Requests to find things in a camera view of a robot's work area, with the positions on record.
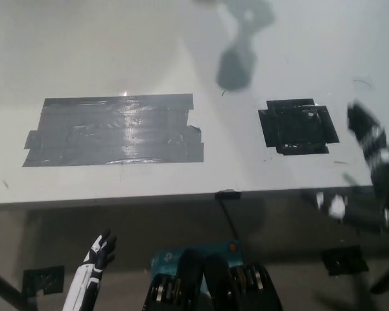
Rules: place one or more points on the dark metal table leg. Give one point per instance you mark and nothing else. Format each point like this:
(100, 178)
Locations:
(6, 288)

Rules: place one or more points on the black tape square patch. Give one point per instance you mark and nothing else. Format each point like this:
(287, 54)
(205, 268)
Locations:
(295, 128)

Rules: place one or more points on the grey duct tape patch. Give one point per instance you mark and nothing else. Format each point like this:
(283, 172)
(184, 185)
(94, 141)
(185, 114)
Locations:
(116, 131)

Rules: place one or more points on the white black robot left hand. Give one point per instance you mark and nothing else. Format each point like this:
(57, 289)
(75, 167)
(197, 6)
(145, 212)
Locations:
(84, 282)

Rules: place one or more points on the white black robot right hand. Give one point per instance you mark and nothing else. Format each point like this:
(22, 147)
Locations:
(364, 128)

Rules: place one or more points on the teal router box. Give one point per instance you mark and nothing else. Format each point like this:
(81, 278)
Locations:
(168, 257)

